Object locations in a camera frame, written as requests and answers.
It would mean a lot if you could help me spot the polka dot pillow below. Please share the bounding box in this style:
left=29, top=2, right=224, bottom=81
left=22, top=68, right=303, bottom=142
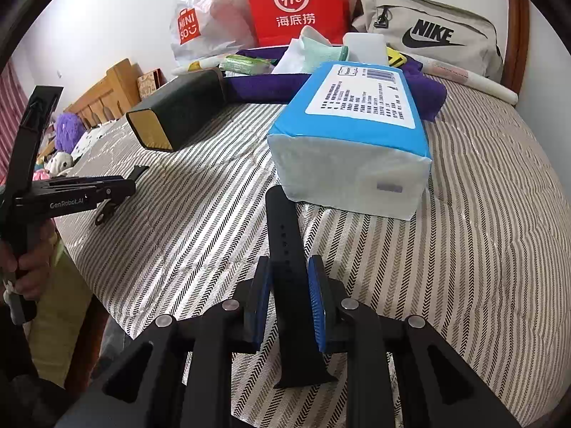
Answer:
left=70, top=120, right=112, bottom=161

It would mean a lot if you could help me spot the blue tissue pack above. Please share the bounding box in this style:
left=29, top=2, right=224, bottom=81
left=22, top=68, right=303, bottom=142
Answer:
left=268, top=61, right=433, bottom=221

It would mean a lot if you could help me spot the white soft pad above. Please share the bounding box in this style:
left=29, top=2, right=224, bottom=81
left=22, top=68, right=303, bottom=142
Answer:
left=343, top=31, right=388, bottom=67

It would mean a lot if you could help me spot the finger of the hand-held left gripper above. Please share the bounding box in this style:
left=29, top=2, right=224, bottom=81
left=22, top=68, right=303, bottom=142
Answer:
left=89, top=182, right=137, bottom=201
left=85, top=177, right=130, bottom=188

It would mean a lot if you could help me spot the brown wooden door frame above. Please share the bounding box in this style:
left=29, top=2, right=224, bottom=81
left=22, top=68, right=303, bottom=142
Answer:
left=502, top=0, right=531, bottom=108

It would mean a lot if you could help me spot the purple towel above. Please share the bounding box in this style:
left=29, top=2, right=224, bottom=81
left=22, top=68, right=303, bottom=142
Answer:
left=218, top=45, right=448, bottom=121

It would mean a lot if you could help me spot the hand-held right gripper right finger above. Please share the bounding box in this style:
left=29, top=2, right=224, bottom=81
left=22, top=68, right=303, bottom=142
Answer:
left=307, top=254, right=522, bottom=428

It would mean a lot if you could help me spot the red striped curtain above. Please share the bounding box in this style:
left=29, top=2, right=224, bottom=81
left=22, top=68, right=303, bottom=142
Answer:
left=0, top=62, right=28, bottom=179

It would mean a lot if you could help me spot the light green tissue packet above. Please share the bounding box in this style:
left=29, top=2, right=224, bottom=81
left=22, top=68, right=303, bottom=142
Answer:
left=218, top=53, right=274, bottom=74

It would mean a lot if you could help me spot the brown picture book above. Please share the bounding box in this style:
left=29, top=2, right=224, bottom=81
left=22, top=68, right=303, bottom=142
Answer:
left=136, top=68, right=162, bottom=99

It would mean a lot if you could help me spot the white plastic shopping bag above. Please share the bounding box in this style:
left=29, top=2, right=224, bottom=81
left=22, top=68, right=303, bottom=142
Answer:
left=170, top=0, right=255, bottom=68

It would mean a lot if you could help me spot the yellow small pouch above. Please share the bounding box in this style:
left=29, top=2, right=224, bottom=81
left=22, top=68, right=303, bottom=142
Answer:
left=384, top=45, right=410, bottom=68

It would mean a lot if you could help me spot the grey waist bag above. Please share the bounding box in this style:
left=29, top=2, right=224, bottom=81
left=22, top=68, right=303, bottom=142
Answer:
left=350, top=0, right=505, bottom=85

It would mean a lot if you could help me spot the black watch strap with holes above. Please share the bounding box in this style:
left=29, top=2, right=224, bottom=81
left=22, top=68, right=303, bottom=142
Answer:
left=265, top=186, right=340, bottom=388

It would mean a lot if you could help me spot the rolled printed paper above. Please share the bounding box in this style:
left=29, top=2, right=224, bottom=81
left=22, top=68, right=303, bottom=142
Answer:
left=172, top=51, right=519, bottom=105

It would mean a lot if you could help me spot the dark green box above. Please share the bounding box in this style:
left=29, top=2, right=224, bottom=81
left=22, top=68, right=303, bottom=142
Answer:
left=126, top=68, right=226, bottom=151

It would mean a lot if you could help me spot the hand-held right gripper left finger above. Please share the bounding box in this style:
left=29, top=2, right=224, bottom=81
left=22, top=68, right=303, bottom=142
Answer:
left=62, top=256, right=277, bottom=428

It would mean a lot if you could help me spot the green bedsheet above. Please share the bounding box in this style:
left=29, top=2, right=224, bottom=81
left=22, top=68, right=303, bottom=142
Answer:
left=33, top=232, right=96, bottom=366

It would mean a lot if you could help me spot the person's left hand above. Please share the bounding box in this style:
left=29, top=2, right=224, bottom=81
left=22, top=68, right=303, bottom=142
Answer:
left=0, top=227, right=56, bottom=301

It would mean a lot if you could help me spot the purple plush toy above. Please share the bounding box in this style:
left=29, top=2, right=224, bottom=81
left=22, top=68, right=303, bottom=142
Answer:
left=54, top=113, right=86, bottom=154

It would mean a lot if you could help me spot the white plush toy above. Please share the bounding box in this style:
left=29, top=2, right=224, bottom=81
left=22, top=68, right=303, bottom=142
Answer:
left=47, top=152, right=74, bottom=177

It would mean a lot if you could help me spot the wooden headboard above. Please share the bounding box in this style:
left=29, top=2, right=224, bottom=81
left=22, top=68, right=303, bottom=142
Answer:
left=62, top=58, right=141, bottom=130

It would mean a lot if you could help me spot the red paper bag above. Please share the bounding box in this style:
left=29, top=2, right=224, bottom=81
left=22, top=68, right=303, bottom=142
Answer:
left=241, top=0, right=351, bottom=47

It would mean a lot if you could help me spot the mint green cloth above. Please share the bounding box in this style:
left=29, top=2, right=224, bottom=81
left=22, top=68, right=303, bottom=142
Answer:
left=298, top=26, right=354, bottom=61

